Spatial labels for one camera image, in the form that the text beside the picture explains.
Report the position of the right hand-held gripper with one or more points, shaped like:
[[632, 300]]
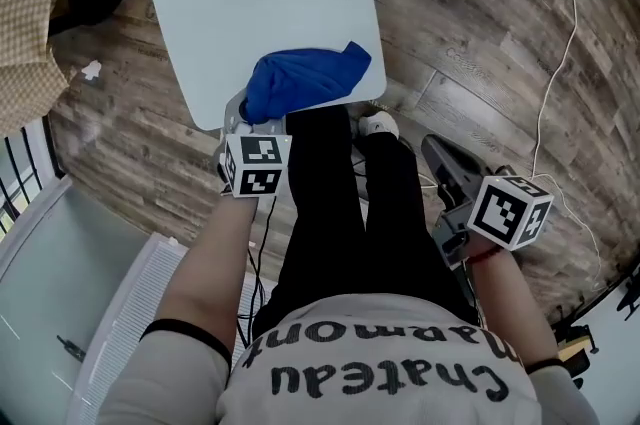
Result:
[[507, 213]]

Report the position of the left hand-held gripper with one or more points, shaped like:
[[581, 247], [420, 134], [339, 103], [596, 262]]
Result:
[[257, 165]]

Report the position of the blue cloth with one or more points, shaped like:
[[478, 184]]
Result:
[[300, 78]]

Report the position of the person's right forearm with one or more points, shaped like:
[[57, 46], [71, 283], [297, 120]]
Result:
[[515, 308]]

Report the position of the person's left forearm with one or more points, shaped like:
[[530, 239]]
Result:
[[215, 273]]

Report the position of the person's right white shoe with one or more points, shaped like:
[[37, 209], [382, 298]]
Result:
[[377, 125]]

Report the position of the person's black trousers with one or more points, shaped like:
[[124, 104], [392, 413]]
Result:
[[330, 223]]

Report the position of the crumpled white paper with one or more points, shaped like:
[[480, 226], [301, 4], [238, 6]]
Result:
[[91, 71]]

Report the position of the black metal railing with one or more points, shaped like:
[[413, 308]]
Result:
[[52, 148]]

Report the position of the round table with beige tablecloth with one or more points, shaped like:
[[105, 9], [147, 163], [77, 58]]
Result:
[[25, 38]]

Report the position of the grey door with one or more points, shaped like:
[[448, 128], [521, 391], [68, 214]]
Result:
[[50, 273]]

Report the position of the person's white printed shirt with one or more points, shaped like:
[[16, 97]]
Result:
[[350, 413]]

